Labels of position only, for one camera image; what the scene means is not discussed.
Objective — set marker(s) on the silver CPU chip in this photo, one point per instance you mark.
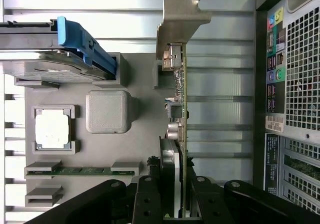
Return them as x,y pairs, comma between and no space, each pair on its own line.
52,129

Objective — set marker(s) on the grey printed parts rack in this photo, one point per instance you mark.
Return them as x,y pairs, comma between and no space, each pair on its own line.
100,154

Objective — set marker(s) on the green RAM stick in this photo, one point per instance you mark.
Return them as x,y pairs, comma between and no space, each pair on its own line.
82,171

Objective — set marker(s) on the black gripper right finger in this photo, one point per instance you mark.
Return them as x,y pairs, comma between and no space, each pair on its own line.
212,201

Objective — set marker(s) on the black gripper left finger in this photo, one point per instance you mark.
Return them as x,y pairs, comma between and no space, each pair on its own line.
147,201

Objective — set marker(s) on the open grey PC case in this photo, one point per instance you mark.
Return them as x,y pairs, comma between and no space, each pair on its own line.
312,139

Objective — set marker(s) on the hard disk with blue bracket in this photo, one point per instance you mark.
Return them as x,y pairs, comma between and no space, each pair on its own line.
50,69

